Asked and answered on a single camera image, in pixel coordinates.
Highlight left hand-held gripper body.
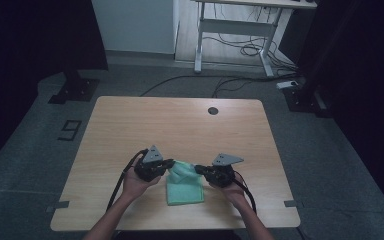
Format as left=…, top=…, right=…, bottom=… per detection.
left=134, top=144, right=164, bottom=183

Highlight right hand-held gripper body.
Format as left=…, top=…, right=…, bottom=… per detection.
left=208, top=153, right=245, bottom=188

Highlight green towel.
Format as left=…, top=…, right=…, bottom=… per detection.
left=165, top=160, right=205, bottom=206

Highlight person's right hand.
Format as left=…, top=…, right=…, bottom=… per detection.
left=218, top=174, right=248, bottom=210

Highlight person's left hand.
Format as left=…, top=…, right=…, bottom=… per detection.
left=121, top=159, right=162, bottom=203

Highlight grey tape strip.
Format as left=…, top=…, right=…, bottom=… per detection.
left=45, top=200, right=70, bottom=213
left=283, top=199, right=305, bottom=209

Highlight black stand base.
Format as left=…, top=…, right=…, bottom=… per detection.
left=281, top=84, right=333, bottom=118
left=48, top=69, right=101, bottom=105

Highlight white power strip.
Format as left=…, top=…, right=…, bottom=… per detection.
left=276, top=80, right=299, bottom=90

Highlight dark curtain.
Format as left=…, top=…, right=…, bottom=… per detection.
left=0, top=0, right=109, bottom=174
left=279, top=0, right=384, bottom=224

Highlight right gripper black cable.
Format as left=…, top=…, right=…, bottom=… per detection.
left=233, top=170, right=258, bottom=214

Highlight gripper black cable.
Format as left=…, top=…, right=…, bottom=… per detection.
left=233, top=170, right=258, bottom=214
left=106, top=148, right=149, bottom=212

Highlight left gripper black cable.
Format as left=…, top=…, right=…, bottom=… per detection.
left=106, top=148, right=149, bottom=212

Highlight long black floor cable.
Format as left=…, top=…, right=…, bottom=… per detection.
left=139, top=73, right=298, bottom=98

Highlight tangled black floor cables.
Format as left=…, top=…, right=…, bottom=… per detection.
left=202, top=34, right=298, bottom=76

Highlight white desk frame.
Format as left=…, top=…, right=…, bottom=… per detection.
left=191, top=0, right=318, bottom=78

